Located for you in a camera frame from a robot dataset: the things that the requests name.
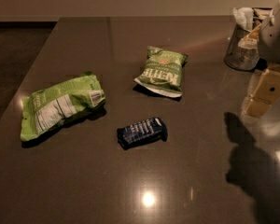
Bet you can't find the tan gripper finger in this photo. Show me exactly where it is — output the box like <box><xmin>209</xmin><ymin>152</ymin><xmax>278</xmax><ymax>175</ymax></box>
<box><xmin>242</xmin><ymin>63</ymin><xmax>280</xmax><ymax>118</ymax></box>

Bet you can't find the dark blue rxbar wrapper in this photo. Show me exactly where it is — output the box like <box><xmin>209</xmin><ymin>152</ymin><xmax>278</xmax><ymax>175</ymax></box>
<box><xmin>117</xmin><ymin>118</ymin><xmax>168</xmax><ymax>150</ymax></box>

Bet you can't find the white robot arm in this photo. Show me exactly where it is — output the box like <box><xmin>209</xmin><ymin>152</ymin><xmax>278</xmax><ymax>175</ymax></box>
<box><xmin>238</xmin><ymin>0</ymin><xmax>280</xmax><ymax>118</ymax></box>

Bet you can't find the metal mesh cup holder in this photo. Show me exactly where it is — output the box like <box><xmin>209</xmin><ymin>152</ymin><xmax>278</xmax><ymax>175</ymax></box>
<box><xmin>224</xmin><ymin>7</ymin><xmax>271</xmax><ymax>72</ymax></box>

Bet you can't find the green kettle chips bag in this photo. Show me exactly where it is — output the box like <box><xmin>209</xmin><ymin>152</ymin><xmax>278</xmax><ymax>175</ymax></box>
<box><xmin>134</xmin><ymin>46</ymin><xmax>188</xmax><ymax>98</ymax></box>

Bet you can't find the green snack bag with label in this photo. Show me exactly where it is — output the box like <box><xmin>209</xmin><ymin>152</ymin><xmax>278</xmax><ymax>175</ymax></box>
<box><xmin>21</xmin><ymin>72</ymin><xmax>105</xmax><ymax>142</ymax></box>

